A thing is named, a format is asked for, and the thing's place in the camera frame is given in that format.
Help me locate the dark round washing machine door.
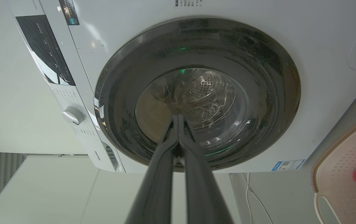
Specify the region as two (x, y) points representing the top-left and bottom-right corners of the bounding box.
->
(94, 18), (301, 171)

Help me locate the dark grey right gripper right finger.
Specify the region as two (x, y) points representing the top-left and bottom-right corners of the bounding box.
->
(178, 114), (234, 224)

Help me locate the white power cable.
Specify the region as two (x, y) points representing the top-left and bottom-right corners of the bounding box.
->
(241, 173), (273, 224)

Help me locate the white cabinet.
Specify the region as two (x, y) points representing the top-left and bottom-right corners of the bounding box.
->
(0, 155), (241, 224)

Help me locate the white front-load washing machine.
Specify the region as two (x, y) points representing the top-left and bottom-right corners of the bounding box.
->
(6, 0), (356, 174)

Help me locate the silver washing machine dial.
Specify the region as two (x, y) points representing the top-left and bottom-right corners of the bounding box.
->
(62, 106), (85, 125)

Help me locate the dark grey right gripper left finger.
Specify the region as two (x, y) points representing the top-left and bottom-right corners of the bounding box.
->
(125, 114), (179, 224)

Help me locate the beige perforated laundry basket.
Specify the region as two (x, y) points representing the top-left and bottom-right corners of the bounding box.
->
(311, 113), (356, 224)

